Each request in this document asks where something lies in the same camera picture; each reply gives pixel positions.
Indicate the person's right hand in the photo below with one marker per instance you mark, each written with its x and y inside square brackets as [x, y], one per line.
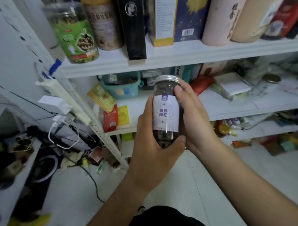
[195, 123]

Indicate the person's left hand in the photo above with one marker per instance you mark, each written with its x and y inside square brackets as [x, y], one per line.
[146, 160]

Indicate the dark glass jar silver lid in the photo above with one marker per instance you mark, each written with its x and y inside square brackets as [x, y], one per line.
[165, 111]

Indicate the white metal shelving unit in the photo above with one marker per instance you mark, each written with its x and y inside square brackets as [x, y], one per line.
[163, 53]

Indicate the beige canister orange lid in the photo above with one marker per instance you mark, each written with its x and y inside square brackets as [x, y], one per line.
[103, 25]

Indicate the clear green label nut jar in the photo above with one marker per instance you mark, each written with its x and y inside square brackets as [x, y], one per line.
[74, 37]

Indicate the person's right forearm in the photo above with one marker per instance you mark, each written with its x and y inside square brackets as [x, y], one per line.
[251, 186]

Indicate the white flat box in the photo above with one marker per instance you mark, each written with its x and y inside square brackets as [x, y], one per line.
[233, 84]

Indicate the white box brown print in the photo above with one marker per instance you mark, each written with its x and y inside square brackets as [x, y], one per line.
[214, 68]

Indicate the person's black clothing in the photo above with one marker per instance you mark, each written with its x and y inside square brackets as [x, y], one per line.
[167, 216]

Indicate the dark blue moon box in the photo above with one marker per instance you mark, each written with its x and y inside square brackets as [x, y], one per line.
[191, 18]

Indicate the tall black and yellow box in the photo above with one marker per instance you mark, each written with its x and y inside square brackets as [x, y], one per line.
[135, 28]

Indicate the red pouch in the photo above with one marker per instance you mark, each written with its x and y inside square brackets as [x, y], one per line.
[202, 84]

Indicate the yellow tag packet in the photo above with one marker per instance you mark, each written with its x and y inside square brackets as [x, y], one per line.
[123, 115]

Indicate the teal pouch bag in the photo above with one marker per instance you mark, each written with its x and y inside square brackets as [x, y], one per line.
[186, 72]

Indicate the red snack packet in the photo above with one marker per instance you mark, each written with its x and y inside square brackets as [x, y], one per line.
[111, 120]

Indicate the small black grey boxes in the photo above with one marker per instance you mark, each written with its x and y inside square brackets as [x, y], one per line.
[156, 77]

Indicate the teal plastic basket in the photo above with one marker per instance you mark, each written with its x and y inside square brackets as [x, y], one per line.
[121, 87]

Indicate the green snack packet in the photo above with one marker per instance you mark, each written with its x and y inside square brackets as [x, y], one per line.
[102, 97]

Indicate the white power strip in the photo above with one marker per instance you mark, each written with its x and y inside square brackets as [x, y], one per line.
[65, 100]

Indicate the pink cylinder canister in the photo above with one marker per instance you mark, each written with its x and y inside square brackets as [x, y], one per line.
[222, 21]

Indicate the white power adapter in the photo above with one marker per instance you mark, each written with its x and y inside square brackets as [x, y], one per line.
[53, 105]

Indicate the beige cylinder canister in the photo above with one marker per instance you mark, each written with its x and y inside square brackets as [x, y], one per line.
[256, 18]

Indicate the yellow plastic bag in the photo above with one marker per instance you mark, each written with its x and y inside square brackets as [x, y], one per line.
[32, 220]

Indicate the blue tape strip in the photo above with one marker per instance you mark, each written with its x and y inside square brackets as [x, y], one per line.
[56, 66]

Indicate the red canister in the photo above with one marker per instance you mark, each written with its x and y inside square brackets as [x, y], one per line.
[284, 18]

